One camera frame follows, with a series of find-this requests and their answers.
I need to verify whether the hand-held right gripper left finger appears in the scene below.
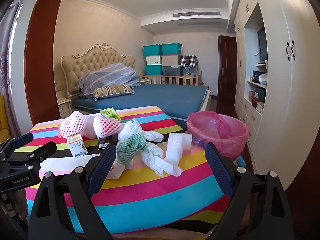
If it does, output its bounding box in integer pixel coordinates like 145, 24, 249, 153
27, 143, 118, 240

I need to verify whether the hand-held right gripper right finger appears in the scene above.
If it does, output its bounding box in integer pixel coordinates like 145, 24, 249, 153
205, 142, 294, 240

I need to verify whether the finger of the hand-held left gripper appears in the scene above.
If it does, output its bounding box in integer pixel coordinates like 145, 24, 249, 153
0, 132, 34, 155
4, 141, 57, 170

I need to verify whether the black cardboard box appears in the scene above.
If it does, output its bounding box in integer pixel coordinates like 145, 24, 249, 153
98, 136, 118, 150

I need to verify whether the trash bin with pink bag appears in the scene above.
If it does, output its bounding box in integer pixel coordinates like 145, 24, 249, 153
186, 111, 250, 160

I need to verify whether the yellow and white medicine box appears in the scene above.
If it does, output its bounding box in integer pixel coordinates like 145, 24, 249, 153
65, 134, 89, 158

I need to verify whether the pink foam fruit net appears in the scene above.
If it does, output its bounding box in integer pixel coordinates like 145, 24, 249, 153
93, 116, 124, 138
58, 110, 94, 138

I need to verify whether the white foam block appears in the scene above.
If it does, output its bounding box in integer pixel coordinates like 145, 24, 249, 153
164, 136, 184, 167
168, 133, 193, 151

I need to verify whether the green snack wrapper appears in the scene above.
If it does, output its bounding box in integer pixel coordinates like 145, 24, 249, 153
99, 107, 120, 121

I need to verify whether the white paper packet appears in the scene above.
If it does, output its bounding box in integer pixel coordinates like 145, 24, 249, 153
107, 152, 137, 180

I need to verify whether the yellow object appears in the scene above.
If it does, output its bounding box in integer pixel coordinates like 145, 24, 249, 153
0, 95, 8, 135

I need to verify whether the green wavy patterned cloth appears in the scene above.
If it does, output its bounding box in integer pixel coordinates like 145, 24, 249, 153
116, 134, 148, 165

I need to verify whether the cream nightstand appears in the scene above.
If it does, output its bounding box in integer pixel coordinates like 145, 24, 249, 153
57, 95, 73, 119

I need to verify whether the white crumpled plastic bag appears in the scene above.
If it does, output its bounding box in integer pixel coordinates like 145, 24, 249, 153
117, 118, 164, 145

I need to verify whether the white knotted cloth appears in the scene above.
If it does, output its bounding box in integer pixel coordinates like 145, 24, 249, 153
141, 144, 184, 177

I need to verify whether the striped colourful tablecloth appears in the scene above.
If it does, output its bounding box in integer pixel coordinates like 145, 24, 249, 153
26, 105, 247, 235

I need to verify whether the striped pillow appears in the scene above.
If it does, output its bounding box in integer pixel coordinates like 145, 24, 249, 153
93, 84, 135, 100

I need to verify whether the patterned curtain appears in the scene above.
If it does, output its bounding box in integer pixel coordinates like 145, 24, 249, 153
0, 1, 22, 135

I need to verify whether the dark safe box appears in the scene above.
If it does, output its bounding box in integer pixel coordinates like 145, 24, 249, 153
254, 87, 266, 102

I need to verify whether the bed with beige headboard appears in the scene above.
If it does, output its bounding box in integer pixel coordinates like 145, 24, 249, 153
61, 42, 212, 125

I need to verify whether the blue dotted duvet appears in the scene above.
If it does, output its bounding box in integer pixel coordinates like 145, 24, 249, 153
77, 62, 140, 98

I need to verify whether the dark wooden door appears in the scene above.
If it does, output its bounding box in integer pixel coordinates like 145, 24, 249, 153
217, 35, 237, 110

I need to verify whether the black shelf device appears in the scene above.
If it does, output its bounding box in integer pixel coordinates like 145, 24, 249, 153
252, 70, 265, 82

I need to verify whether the white built-in wardrobe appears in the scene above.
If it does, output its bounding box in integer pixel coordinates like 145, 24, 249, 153
234, 0, 320, 185

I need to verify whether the dark fabric bag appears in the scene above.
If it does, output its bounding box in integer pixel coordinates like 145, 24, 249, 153
182, 67, 198, 77

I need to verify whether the grey translucent storage box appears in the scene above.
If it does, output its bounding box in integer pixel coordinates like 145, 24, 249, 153
162, 65, 182, 77

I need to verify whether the teal storage box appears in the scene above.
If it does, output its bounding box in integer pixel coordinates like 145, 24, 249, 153
161, 43, 182, 55
142, 44, 162, 57
144, 64, 163, 75

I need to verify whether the black and white checked bag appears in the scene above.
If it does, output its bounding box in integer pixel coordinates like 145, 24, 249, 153
180, 55, 198, 68

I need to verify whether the beige translucent storage box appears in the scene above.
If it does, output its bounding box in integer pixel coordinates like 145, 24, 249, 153
161, 54, 182, 66

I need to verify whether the white storage box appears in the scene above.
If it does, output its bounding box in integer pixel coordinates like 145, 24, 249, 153
146, 55, 162, 65

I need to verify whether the black television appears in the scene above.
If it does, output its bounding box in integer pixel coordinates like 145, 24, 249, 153
257, 26, 268, 61

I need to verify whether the air return grille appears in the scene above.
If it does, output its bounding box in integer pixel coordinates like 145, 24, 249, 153
177, 22, 222, 27

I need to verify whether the air conditioner vent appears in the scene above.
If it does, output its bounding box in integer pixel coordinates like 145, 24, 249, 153
172, 11, 222, 18

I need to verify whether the brown wooden door frame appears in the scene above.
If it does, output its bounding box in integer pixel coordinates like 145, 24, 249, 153
24, 0, 69, 125

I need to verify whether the wooden crib rail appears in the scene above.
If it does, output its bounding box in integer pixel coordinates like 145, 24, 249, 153
140, 71, 202, 86

